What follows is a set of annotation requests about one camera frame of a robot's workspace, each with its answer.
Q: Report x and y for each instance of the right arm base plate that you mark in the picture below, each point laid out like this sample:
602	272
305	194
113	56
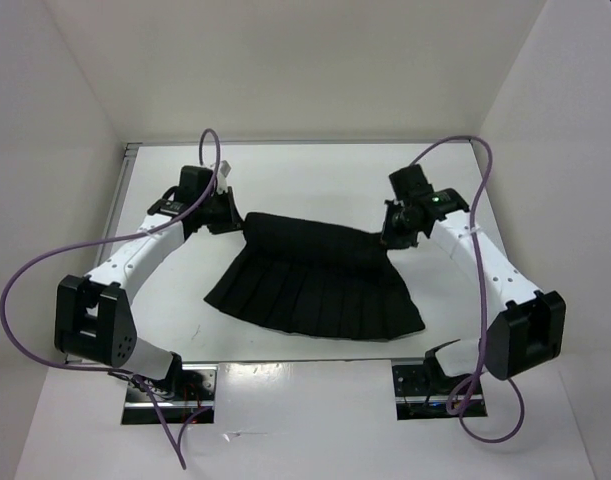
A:
420	394

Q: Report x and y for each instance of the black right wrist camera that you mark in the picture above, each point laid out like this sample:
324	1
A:
409	182

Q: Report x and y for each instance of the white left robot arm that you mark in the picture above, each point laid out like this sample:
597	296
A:
94	320

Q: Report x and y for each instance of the black pleated skirt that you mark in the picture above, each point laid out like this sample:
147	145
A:
315	279

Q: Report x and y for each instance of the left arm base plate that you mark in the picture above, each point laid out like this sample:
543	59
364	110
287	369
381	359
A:
194	402

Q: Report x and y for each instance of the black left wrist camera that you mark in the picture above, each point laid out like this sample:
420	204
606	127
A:
193	182

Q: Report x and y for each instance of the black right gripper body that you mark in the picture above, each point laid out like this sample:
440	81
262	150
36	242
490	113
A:
396	232

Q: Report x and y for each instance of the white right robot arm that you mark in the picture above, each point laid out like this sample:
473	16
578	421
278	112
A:
524	324

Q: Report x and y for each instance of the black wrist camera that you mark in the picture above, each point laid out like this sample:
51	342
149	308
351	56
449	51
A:
409	182
193	182

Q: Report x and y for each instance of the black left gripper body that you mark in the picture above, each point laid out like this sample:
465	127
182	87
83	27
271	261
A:
218	214

